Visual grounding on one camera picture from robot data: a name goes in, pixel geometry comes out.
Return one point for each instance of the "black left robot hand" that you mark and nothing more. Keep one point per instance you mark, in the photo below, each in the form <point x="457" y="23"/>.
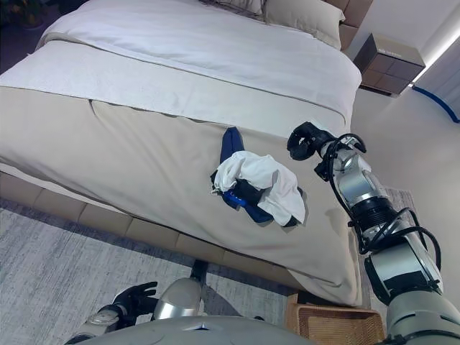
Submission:
<point x="136" y="298"/>

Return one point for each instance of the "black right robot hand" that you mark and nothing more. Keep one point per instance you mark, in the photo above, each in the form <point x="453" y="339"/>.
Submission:
<point x="309" y="140"/>

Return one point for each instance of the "white garment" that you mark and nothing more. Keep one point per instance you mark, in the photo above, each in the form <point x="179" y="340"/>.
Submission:
<point x="284" y="194"/>

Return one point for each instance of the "blue garment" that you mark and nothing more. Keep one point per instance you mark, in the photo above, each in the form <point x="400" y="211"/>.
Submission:
<point x="231" y="143"/>

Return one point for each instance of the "dark blue white clothing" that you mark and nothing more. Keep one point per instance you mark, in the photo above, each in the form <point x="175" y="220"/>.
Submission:
<point x="248" y="190"/>

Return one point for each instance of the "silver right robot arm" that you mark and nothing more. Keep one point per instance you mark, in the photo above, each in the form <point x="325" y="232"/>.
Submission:
<point x="402" y="262"/>

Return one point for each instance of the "bed with beige cover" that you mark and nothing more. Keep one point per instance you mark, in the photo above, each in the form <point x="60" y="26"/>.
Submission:
<point x="151" y="230"/>

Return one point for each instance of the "brown wicker basket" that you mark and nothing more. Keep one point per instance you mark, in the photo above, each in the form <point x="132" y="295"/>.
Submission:
<point x="334" y="323"/>

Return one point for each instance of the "grey robot torso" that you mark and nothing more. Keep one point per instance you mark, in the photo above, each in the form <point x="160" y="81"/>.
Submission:
<point x="197" y="334"/>

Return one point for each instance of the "grey woven rug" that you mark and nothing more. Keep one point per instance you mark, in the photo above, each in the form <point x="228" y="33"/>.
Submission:
<point x="54" y="269"/>

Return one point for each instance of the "brown nightstand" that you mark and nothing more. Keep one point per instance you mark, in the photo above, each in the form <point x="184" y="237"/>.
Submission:
<point x="388" y="68"/>

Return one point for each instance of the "large beige pillow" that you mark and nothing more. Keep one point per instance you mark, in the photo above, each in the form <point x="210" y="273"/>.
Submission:
<point x="305" y="19"/>

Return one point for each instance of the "dark curved floor track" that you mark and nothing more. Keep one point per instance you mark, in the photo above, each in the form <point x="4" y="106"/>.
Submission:
<point x="440" y="100"/>

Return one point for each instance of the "beige bedspread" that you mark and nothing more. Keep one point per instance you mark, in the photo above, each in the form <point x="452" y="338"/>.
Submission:
<point x="108" y="154"/>

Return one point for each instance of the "grey patterned cushion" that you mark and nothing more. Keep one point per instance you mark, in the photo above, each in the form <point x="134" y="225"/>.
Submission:
<point x="237" y="5"/>

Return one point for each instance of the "white duvet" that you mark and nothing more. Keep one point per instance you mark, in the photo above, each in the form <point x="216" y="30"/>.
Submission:
<point x="179" y="46"/>

